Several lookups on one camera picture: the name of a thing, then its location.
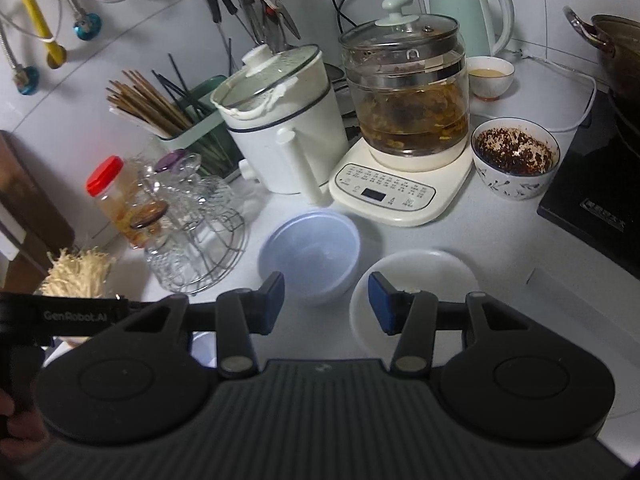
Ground wire glass rack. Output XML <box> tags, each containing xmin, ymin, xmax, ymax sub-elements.
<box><xmin>145</xmin><ymin>210</ymin><xmax>249</xmax><ymax>295</ymax></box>

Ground pale blue plastic bowl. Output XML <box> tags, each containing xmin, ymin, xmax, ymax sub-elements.
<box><xmin>191</xmin><ymin>331</ymin><xmax>219</xmax><ymax>367</ymax></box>
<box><xmin>257</xmin><ymin>211</ymin><xmax>362</xmax><ymax>307</ymax></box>

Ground green chopstick holder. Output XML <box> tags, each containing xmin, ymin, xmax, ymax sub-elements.
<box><xmin>160</xmin><ymin>75</ymin><xmax>241</xmax><ymax>181</ymax></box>

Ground dark metal cooking pot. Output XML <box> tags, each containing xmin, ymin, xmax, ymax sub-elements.
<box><xmin>564</xmin><ymin>5</ymin><xmax>640</xmax><ymax>161</ymax></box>

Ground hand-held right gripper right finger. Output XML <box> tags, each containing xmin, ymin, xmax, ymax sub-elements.
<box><xmin>367</xmin><ymin>271</ymin><xmax>531</xmax><ymax>376</ymax></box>

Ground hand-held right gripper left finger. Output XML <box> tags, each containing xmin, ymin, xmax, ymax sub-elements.
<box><xmin>122</xmin><ymin>271</ymin><xmax>286</xmax><ymax>378</ymax></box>

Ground red-lid glass jar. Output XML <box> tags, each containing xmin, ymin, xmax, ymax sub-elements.
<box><xmin>86</xmin><ymin>156</ymin><xmax>146</xmax><ymax>241</ymax></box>

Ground person's left hand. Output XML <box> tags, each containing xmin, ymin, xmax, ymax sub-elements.
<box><xmin>0</xmin><ymin>390</ymin><xmax>48</xmax><ymax>445</ymax></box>

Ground wooden cutting board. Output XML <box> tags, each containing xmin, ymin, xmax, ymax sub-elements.
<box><xmin>0</xmin><ymin>130</ymin><xmax>76</xmax><ymax>271</ymax></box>

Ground patterned bowl of chili flakes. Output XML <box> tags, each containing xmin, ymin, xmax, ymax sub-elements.
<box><xmin>470</xmin><ymin>117</ymin><xmax>562</xmax><ymax>201</ymax></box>

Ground enoki mushroom bunch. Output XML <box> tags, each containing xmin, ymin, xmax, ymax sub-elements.
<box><xmin>32</xmin><ymin>246</ymin><xmax>118</xmax><ymax>298</ymax></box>

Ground yellow gas hose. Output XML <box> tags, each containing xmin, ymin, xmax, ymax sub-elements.
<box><xmin>5</xmin><ymin>0</ymin><xmax>67</xmax><ymax>68</ymax></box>

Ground black power cords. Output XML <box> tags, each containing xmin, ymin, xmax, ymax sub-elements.
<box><xmin>320</xmin><ymin>0</ymin><xmax>361</xmax><ymax>36</ymax></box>

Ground black induction cooktop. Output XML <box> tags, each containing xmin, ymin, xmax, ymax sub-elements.
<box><xmin>537</xmin><ymin>87</ymin><xmax>640</xmax><ymax>273</ymax></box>

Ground glass health kettle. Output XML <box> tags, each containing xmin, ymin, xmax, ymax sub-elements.
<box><xmin>328</xmin><ymin>0</ymin><xmax>476</xmax><ymax>227</ymax></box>

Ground white kettle power cord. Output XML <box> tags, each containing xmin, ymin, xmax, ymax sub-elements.
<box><xmin>515</xmin><ymin>50</ymin><xmax>598</xmax><ymax>133</ymax></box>

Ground bundle of black chopsticks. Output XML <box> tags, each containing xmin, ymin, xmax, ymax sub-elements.
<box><xmin>152</xmin><ymin>52</ymin><xmax>221</xmax><ymax>121</ymax></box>

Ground plain white bowl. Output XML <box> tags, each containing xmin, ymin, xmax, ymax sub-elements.
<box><xmin>349</xmin><ymin>249</ymin><xmax>480</xmax><ymax>358</ymax></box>

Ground white electric cooking pot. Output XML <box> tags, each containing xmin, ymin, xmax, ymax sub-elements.
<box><xmin>210</xmin><ymin>44</ymin><xmax>351</xmax><ymax>206</ymax></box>

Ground bundle of wooden chopsticks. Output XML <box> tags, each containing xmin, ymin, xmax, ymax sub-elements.
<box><xmin>106</xmin><ymin>70</ymin><xmax>193</xmax><ymax>138</ymax></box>

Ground small white tea cup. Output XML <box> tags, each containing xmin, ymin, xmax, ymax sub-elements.
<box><xmin>466</xmin><ymin>55</ymin><xmax>516</xmax><ymax>102</ymax></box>

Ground blue pipe valve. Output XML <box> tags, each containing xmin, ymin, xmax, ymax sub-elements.
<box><xmin>14</xmin><ymin>66</ymin><xmax>41</xmax><ymax>96</ymax></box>
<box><xmin>72</xmin><ymin>12</ymin><xmax>102</xmax><ymax>42</ymax></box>

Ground cluster of crystal glasses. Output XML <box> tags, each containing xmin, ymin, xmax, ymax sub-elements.
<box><xmin>127</xmin><ymin>152</ymin><xmax>246</xmax><ymax>286</ymax></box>

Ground mint green electric kettle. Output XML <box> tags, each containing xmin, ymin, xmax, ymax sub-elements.
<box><xmin>425</xmin><ymin>0</ymin><xmax>516</xmax><ymax>61</ymax></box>

